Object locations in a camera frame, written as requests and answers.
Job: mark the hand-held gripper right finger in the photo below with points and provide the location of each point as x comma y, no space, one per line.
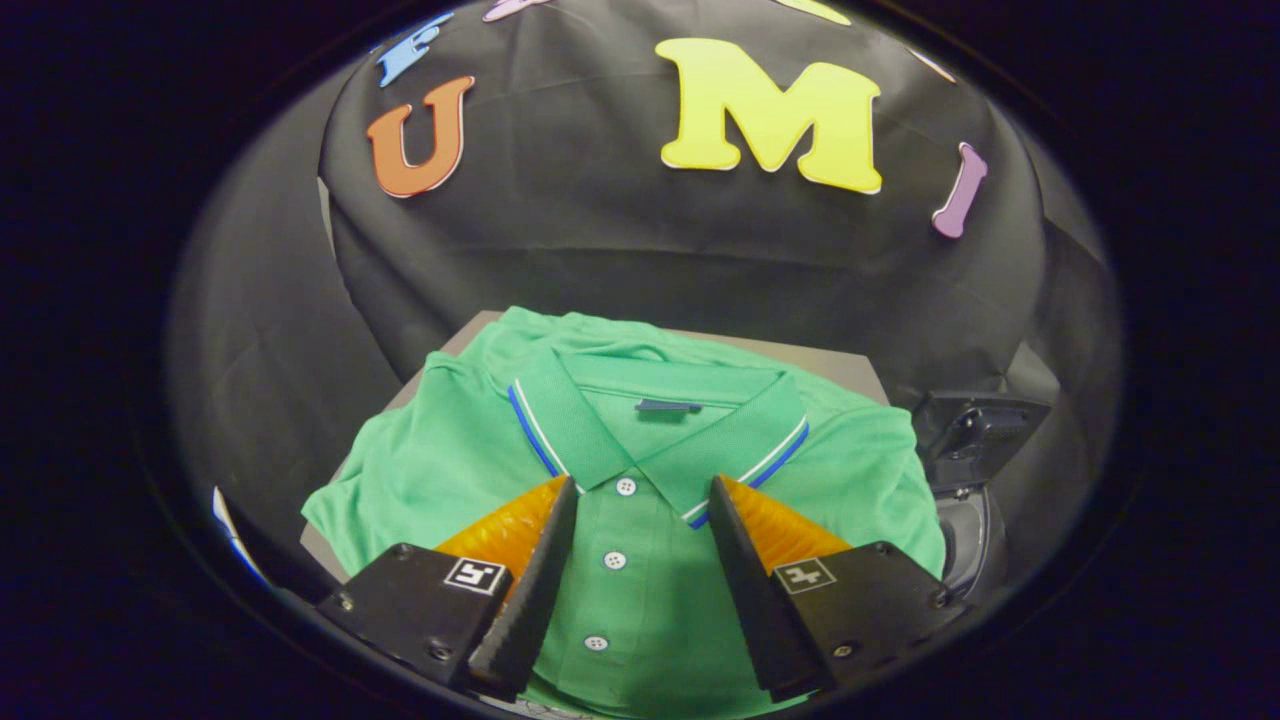
755,600

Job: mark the dark washing machine lid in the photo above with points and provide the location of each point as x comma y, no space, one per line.
975,425

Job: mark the grey cabinet with dark sides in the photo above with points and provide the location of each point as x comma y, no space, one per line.
850,368

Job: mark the green polo shirt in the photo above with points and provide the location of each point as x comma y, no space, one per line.
640,590

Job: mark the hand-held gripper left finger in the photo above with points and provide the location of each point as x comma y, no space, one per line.
530,590

